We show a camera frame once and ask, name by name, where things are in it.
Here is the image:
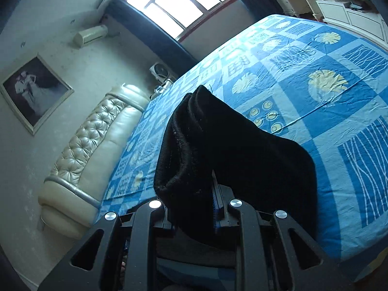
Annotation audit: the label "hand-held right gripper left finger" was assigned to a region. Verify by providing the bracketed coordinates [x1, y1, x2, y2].
[38, 199, 178, 291]

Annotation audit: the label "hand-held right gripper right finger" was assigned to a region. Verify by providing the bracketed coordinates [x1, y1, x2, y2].
[211, 171, 356, 291]

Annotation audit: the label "black pants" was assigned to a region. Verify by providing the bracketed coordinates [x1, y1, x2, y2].
[153, 85, 318, 249]

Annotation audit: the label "cream tufted leather headboard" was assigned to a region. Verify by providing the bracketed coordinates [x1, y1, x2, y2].
[38, 83, 150, 240]

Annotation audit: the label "blue patterned bedsheet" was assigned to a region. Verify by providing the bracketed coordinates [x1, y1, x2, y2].
[94, 14, 388, 279]

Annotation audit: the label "small white fan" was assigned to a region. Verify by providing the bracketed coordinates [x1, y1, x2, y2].
[149, 62, 170, 82]

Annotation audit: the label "dark blue curtain pelmet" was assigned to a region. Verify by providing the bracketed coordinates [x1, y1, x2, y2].
[105, 0, 194, 67]

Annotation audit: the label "window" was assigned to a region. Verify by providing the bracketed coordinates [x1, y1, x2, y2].
[126, 0, 237, 41]

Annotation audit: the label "white cabinet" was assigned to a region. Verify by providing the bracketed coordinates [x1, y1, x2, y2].
[317, 0, 388, 43]

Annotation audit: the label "framed wall photo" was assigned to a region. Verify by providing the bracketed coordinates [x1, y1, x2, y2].
[0, 53, 75, 135]

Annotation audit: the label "white wall air conditioner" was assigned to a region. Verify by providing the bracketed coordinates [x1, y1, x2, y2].
[73, 24, 109, 48]

